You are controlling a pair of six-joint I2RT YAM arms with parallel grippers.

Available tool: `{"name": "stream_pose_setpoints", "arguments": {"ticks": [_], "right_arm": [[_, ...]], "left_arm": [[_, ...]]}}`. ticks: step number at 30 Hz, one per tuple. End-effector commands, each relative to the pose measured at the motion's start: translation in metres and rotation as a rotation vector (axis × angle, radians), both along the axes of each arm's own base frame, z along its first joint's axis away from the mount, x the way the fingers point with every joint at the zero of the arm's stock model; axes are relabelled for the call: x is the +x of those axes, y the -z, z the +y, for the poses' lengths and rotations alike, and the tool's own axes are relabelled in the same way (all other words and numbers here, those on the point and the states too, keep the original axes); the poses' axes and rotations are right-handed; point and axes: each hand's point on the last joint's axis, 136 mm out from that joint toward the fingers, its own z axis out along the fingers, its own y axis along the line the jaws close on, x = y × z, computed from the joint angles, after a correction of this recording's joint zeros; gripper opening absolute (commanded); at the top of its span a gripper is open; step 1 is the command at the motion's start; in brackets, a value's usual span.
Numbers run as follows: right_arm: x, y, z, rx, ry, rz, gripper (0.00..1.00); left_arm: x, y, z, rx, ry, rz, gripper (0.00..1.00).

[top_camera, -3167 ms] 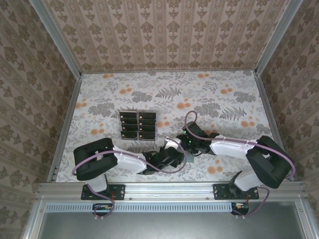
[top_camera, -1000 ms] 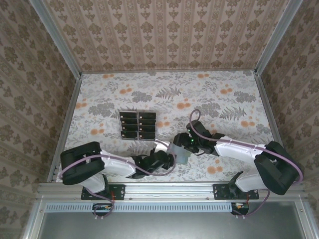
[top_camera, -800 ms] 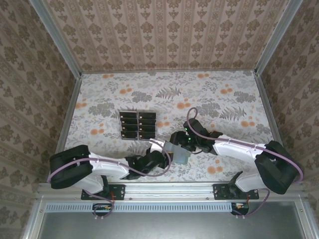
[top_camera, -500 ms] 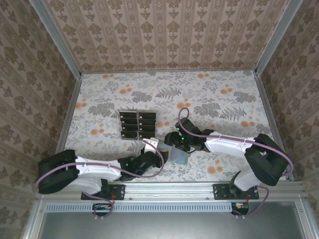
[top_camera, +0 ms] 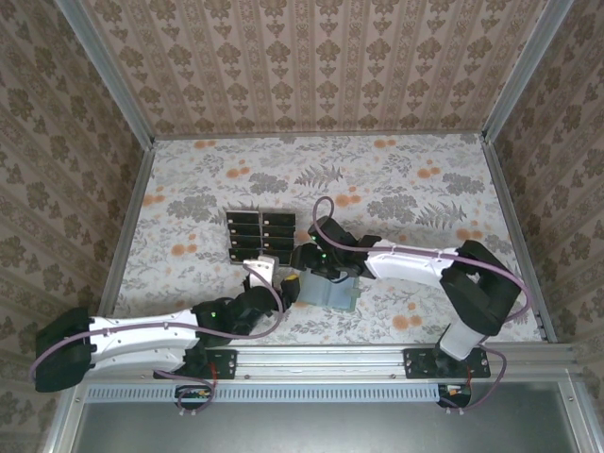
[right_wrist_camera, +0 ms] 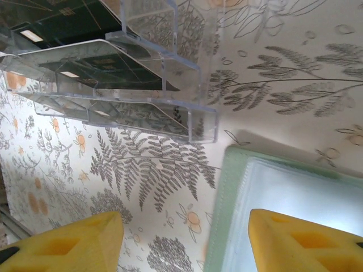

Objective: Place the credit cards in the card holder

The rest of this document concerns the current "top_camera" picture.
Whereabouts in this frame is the grey-green card holder wallet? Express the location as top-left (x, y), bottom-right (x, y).
top-left (297, 269), bottom-right (363, 313)

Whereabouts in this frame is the floral patterned table cover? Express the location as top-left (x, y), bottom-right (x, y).
top-left (101, 134), bottom-right (544, 346)

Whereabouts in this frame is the grey sheet metal panel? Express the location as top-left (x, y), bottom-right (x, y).
top-left (75, 380), bottom-right (579, 453)

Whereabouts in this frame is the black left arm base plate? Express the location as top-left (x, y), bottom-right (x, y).
top-left (153, 348), bottom-right (238, 381)

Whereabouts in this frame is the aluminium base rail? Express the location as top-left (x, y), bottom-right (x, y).
top-left (70, 344), bottom-right (580, 381)

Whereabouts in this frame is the black connector box with wires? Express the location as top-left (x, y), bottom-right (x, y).
top-left (436, 382), bottom-right (474, 410)
top-left (173, 384), bottom-right (216, 411)

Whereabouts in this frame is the thin aluminium wall rail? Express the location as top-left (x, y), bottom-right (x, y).
top-left (153, 130), bottom-right (487, 141)

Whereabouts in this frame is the slotted grey cable duct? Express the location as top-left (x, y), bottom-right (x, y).
top-left (87, 382), bottom-right (443, 404)

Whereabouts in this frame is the aluminium side rail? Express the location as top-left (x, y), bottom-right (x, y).
top-left (480, 136), bottom-right (557, 344)
top-left (91, 141), bottom-right (158, 348)

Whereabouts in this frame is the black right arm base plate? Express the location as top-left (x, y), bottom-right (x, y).
top-left (403, 347), bottom-right (492, 380)

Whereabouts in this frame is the aluminium lower frame bar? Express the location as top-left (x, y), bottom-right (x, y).
top-left (42, 379), bottom-right (89, 453)
top-left (556, 377), bottom-right (603, 453)

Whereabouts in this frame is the aluminium corner post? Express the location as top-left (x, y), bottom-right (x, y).
top-left (52, 0), bottom-right (158, 150)
top-left (480, 0), bottom-right (576, 143)

